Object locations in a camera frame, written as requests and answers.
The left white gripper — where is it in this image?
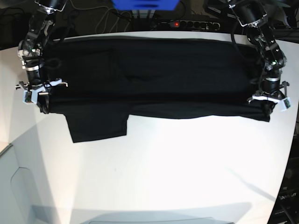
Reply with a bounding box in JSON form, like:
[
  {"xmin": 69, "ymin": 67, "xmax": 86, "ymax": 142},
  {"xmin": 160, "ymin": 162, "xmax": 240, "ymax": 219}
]
[{"xmin": 247, "ymin": 81, "xmax": 290, "ymax": 116}]

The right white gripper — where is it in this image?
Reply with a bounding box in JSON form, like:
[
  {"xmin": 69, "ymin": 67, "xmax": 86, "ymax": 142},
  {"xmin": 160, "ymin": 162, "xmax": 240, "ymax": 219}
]
[{"xmin": 15, "ymin": 79, "xmax": 68, "ymax": 114}]

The black T-shirt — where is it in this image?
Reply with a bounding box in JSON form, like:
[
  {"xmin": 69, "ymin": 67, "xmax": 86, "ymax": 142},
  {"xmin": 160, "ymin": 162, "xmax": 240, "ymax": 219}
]
[{"xmin": 43, "ymin": 39, "xmax": 270, "ymax": 143}]

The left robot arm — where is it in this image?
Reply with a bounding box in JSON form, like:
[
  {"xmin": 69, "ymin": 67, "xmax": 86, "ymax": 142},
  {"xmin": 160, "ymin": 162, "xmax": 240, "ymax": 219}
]
[{"xmin": 226, "ymin": 0, "xmax": 292, "ymax": 113}]

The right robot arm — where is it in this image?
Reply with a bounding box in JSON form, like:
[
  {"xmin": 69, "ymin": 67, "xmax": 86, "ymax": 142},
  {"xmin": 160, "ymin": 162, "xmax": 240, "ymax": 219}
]
[{"xmin": 15, "ymin": 0, "xmax": 68, "ymax": 114}]

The black box with white lettering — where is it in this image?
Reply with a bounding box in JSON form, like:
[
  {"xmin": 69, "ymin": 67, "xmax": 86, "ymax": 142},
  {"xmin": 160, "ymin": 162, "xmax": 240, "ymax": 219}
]
[{"xmin": 268, "ymin": 156, "xmax": 299, "ymax": 224}]

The black power strip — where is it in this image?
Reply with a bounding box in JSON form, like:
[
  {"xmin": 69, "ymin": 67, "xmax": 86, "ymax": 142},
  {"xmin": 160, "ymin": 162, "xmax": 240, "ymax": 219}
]
[{"xmin": 152, "ymin": 20, "xmax": 221, "ymax": 32}]

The blue plastic box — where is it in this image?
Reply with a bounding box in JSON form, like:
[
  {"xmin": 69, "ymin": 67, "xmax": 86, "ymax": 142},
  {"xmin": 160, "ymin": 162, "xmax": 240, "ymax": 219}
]
[{"xmin": 112, "ymin": 0, "xmax": 180, "ymax": 11}]

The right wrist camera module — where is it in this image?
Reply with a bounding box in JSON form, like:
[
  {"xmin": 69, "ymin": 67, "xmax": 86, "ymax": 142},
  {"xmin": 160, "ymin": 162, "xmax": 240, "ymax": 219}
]
[{"xmin": 22, "ymin": 90, "xmax": 38, "ymax": 105}]

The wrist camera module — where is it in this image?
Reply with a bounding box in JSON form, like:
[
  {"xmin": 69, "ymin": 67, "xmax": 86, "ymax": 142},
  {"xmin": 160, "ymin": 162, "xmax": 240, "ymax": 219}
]
[
  {"xmin": 279, "ymin": 97, "xmax": 292, "ymax": 112},
  {"xmin": 22, "ymin": 90, "xmax": 38, "ymax": 105}
]

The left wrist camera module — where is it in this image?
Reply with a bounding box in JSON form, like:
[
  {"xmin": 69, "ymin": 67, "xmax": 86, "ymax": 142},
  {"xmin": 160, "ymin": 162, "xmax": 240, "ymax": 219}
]
[{"xmin": 279, "ymin": 97, "xmax": 292, "ymax": 112}]

